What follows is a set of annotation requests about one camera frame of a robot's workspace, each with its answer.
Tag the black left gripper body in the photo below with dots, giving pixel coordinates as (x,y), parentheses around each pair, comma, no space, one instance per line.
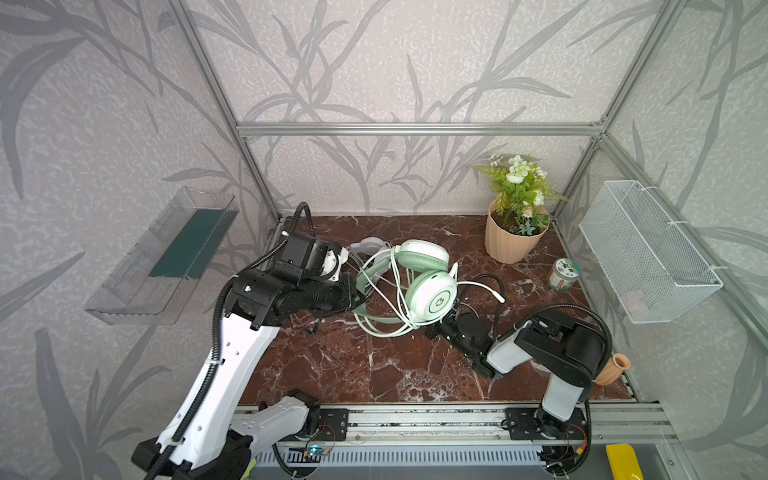
(345,291)

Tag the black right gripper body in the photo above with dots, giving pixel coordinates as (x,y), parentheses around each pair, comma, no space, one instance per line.
(453,327)

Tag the mint green over-ear headphones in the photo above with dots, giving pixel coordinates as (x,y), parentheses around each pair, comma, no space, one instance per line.
(426,288)

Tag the white over-ear headphones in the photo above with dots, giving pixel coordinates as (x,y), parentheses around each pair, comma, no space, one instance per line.
(367,247)

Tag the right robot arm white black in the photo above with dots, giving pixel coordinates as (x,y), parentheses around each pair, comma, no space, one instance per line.
(572,342)

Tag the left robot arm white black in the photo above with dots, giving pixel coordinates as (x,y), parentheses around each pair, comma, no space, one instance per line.
(200,441)

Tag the small green white tin can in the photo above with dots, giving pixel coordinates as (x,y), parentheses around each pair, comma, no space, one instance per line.
(563,274)

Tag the potted plant beige pot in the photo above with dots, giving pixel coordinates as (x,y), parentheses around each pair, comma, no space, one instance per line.
(518,216)

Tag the small terracotta vase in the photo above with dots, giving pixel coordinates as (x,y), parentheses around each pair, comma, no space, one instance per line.
(613,369)

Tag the yellow object at front edge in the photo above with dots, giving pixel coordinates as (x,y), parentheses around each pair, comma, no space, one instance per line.
(623,462)

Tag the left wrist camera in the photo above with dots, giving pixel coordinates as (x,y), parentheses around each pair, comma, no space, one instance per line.
(307,257)

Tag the clear plastic wall shelf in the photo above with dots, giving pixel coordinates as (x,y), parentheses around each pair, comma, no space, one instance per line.
(157,277)

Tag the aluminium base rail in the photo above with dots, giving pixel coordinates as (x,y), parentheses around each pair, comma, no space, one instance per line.
(469,434)

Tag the white wire mesh basket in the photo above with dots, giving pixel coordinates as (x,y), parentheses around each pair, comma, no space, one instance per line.
(653,267)

